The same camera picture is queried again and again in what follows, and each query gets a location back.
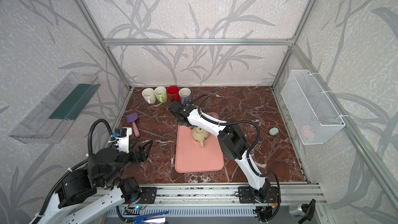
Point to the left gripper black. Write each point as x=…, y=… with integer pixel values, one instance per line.
x=138, y=153

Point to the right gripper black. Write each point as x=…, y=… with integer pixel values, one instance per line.
x=179, y=110

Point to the lavender mug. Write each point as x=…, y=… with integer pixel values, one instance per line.
x=185, y=95

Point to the red mug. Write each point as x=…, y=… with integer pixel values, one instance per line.
x=173, y=93

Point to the light green mug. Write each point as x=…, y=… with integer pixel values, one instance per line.
x=161, y=94

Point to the white mug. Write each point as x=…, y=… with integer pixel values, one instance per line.
x=149, y=96

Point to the pink plastic tray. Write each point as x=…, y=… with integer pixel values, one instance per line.
x=190, y=157

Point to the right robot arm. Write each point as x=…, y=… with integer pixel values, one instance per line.
x=233, y=144

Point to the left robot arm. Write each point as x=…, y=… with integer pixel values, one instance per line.
x=83, y=180

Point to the beige teapot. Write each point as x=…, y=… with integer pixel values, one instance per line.
x=200, y=135

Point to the purple spatula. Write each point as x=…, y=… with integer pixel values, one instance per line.
x=131, y=118

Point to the pale green soap bar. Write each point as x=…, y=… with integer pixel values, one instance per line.
x=273, y=131

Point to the pink item in basket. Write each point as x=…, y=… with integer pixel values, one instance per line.
x=307, y=132

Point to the silver black clamp device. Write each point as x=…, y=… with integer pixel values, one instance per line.
x=303, y=210

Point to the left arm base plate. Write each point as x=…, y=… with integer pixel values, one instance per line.
x=148, y=195

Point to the blue handled tool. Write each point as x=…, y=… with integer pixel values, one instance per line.
x=157, y=218

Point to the clear plastic wall shelf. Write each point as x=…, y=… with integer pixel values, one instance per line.
x=51, y=119

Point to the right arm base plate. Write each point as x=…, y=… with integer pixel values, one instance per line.
x=246, y=195

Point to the white wire basket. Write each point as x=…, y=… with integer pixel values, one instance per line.
x=309, y=104

